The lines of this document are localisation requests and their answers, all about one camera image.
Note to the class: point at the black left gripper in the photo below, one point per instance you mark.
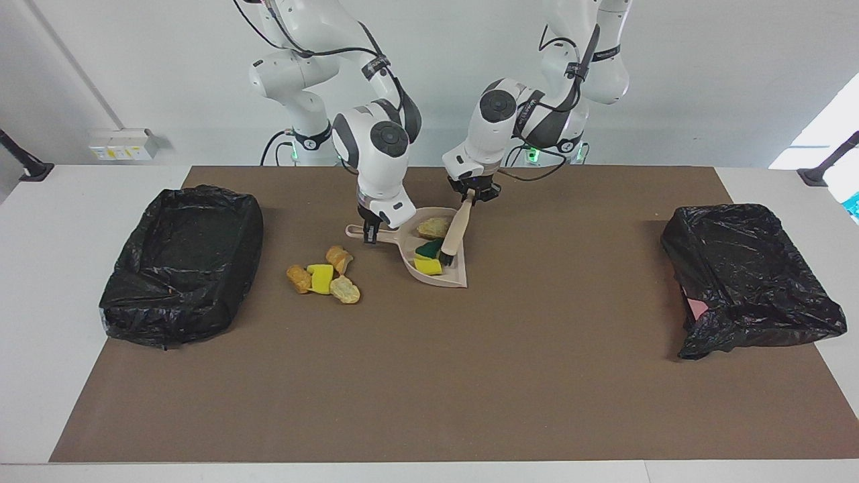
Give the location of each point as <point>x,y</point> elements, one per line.
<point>480,182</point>

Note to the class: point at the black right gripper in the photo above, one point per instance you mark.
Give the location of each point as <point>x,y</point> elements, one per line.
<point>370,216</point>

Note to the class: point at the beige plastic dustpan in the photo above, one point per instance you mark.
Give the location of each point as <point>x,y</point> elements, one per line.
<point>406,236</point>

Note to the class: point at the beige brush black bristles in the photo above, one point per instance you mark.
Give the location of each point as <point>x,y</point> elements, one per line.
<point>455,231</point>

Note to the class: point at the striped croissant bread piece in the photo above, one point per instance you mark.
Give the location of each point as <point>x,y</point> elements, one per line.
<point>339,259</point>

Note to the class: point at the pale bread chunk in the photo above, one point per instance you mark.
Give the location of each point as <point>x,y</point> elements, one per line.
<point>433,228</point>

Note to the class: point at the yellow green sponge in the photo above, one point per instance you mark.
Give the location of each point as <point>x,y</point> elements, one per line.
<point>429,249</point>

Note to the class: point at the pale flaky bread piece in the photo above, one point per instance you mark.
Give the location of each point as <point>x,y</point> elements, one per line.
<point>345,290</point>

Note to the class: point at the notched yellow sponge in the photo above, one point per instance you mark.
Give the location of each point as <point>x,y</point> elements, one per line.
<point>428,267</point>

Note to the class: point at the plain yellow sponge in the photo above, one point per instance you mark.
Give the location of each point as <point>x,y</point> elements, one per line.
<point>322,279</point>

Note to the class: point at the brown bread nugget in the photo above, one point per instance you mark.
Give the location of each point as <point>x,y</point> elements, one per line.
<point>298,279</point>

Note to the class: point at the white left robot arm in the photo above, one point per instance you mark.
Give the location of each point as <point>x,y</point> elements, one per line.
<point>496,134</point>

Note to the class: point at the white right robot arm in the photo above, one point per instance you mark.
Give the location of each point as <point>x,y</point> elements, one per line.
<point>379,161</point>

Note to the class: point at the black bag lined bin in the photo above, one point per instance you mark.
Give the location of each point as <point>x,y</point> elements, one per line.
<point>181,268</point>

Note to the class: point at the black bag bin pink rim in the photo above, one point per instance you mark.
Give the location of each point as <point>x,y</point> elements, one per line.
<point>745,282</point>

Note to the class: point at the brown table mat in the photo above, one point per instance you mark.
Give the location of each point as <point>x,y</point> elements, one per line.
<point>429,402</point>

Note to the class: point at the black stand clamp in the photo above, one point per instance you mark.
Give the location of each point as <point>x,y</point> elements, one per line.
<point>30,169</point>
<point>815,176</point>

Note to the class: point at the teal object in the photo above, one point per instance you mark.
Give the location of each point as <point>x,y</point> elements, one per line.
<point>853,206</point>

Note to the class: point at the white wall socket box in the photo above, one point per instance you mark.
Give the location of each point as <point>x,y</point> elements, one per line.
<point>124,144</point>

